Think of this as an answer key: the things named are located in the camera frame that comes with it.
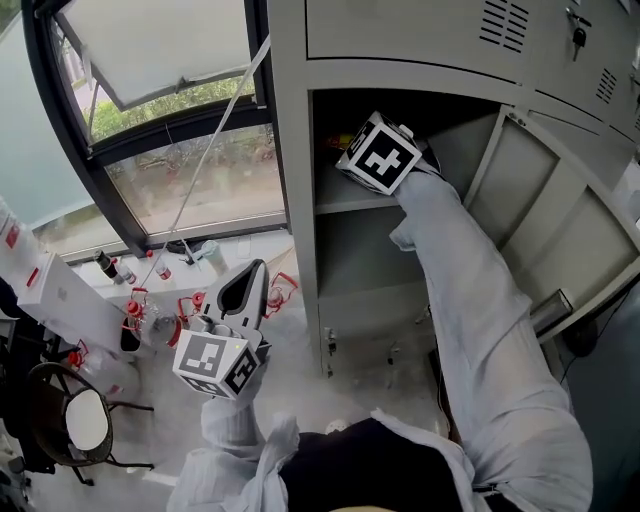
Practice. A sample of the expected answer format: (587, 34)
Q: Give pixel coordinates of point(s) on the grey locker door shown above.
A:
(550, 200)

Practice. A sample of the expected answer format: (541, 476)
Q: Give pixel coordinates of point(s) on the grey metal locker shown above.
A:
(300, 150)

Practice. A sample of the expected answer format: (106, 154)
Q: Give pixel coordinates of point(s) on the white cardboard box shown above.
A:
(65, 300)

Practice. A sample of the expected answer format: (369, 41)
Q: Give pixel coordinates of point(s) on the clear container with red labels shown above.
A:
(17, 240)

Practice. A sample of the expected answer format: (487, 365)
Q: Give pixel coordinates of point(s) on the black framed window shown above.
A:
(125, 165)

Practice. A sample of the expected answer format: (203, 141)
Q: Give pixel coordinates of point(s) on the dark bottle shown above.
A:
(106, 265)

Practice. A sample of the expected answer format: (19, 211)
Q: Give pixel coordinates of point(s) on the pale green tumbler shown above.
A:
(214, 255)

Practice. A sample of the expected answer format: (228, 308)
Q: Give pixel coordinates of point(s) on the small clear bottle red label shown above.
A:
(161, 270)
(125, 272)

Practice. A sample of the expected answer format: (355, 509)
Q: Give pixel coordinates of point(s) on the person's dark torso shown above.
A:
(370, 470)

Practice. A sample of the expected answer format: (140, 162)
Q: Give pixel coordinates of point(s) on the person's right forearm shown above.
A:
(480, 325)

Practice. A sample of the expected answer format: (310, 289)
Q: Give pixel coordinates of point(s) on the person's left forearm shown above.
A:
(227, 420)

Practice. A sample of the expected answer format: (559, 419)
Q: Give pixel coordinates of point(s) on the person's white shoe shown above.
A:
(336, 426)

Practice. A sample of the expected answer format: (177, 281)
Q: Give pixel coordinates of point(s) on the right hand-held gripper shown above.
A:
(382, 157)

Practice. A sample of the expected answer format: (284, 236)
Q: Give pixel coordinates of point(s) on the yellow and red item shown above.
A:
(341, 141)

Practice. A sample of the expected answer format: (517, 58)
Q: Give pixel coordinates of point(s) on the clear jug with red cap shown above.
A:
(107, 372)
(160, 327)

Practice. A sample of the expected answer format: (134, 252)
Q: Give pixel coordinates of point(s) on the key with black fob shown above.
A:
(578, 36)

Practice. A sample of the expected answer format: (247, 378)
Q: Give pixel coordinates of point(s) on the brown stool with white seat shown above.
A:
(85, 417)

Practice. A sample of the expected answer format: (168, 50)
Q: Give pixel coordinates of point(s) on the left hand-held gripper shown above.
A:
(205, 357)

